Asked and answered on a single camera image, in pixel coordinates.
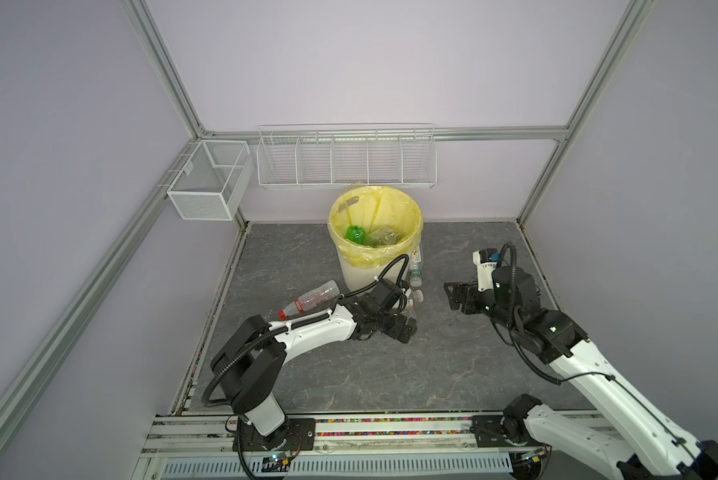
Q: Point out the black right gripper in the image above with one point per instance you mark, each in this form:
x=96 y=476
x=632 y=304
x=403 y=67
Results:
x=458 y=297

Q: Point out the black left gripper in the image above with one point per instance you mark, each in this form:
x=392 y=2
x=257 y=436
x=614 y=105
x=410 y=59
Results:
x=409 y=330

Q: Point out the clear bottle green cap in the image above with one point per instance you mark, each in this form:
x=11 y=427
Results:
x=415 y=275

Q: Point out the green bottle yellow cap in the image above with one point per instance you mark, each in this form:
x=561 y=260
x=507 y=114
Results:
x=356 y=235

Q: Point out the clear bottle orange label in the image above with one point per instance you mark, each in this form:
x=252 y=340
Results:
x=415 y=296

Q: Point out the square clear bottle green label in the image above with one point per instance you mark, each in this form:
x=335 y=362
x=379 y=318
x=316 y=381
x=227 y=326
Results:
x=381 y=237

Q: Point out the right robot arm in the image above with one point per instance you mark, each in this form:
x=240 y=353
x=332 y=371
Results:
x=646 y=445

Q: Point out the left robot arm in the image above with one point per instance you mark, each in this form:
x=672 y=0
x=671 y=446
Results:
x=245 y=370

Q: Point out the white plastic bin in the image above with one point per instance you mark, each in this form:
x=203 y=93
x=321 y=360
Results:
x=358 y=277

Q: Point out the yellow bin liner bag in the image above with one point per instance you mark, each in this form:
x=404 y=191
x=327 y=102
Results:
x=373 y=208

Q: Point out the clear bottle red cap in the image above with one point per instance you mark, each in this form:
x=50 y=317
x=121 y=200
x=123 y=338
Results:
x=310 y=300

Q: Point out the small white mesh basket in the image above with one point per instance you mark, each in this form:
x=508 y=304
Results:
x=212 y=181

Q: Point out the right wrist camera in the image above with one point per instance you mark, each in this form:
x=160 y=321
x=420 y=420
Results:
x=485 y=261

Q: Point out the long white wire basket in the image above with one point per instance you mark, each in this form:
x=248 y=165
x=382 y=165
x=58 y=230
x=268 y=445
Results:
x=314 y=156

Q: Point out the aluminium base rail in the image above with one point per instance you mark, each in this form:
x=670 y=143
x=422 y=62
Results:
x=417 y=445

